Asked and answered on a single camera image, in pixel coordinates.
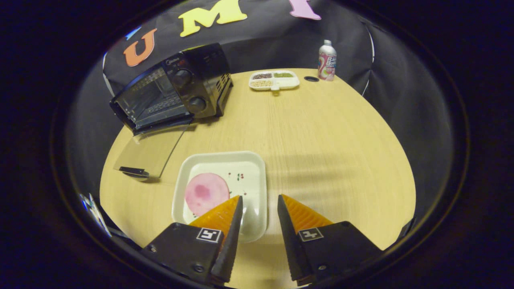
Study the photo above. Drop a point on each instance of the black backdrop cloth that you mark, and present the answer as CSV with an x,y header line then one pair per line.
x,y
273,40

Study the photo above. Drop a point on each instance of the white square plate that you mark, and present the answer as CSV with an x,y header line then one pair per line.
x,y
245,168

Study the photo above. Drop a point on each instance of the black electric oven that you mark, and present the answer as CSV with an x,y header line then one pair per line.
x,y
200,68

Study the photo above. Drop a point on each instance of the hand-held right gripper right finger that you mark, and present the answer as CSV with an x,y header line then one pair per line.
x,y
287,241

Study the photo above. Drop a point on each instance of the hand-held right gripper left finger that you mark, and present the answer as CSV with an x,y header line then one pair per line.
x,y
233,245

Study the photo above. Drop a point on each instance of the silver pink drink bottle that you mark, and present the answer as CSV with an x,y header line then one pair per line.
x,y
327,64

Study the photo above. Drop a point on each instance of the white divided snack tray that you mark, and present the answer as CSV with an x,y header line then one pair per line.
x,y
261,83

